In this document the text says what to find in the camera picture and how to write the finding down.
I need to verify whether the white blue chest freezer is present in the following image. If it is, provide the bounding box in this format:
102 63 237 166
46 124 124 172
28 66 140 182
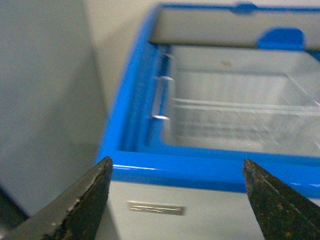
96 2 320 240

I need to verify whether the white wire freezer basket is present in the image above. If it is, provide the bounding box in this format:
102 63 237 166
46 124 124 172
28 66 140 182
152 52 320 157

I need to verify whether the silver brand nameplate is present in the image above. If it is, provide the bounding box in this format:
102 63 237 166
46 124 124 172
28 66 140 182
127 201 186 216

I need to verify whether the glass sliding freezer lid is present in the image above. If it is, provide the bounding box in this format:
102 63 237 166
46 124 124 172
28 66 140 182
149 2 320 51

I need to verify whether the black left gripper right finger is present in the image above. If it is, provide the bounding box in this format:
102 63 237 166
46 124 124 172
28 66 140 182
242 159 320 240

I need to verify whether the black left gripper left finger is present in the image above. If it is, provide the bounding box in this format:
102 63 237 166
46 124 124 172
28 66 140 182
3 156 113 240

